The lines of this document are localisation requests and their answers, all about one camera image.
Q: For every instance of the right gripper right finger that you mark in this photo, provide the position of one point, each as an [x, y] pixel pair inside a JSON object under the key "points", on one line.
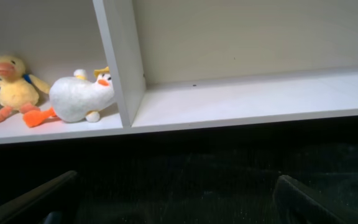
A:
{"points": [[303, 205]]}

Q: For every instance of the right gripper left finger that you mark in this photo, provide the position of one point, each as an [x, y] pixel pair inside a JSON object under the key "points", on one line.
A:
{"points": [[39, 199]]}

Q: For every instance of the white plush duck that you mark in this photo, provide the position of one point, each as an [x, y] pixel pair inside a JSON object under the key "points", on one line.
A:
{"points": [[76, 98]]}

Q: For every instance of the yellow plush duck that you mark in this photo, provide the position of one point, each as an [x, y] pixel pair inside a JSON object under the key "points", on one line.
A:
{"points": [[14, 88]]}

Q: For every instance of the white shelf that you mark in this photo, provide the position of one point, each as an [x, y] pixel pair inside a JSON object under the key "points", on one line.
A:
{"points": [[228, 77]]}

